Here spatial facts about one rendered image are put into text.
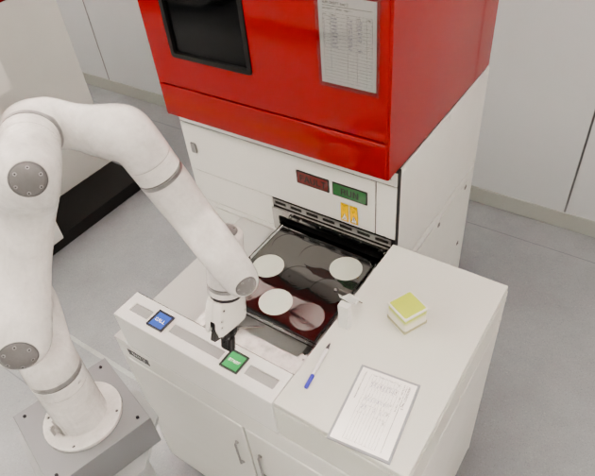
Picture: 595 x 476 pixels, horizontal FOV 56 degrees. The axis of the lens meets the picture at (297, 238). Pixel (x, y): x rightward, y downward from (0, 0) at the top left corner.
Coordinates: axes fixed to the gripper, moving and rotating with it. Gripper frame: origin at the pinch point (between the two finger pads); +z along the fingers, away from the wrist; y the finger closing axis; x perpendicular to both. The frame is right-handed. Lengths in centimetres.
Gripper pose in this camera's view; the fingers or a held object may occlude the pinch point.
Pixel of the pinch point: (228, 342)
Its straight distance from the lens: 139.2
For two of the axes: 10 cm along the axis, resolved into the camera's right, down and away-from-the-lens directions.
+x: 8.3, 3.2, -4.6
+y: -5.6, 4.3, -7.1
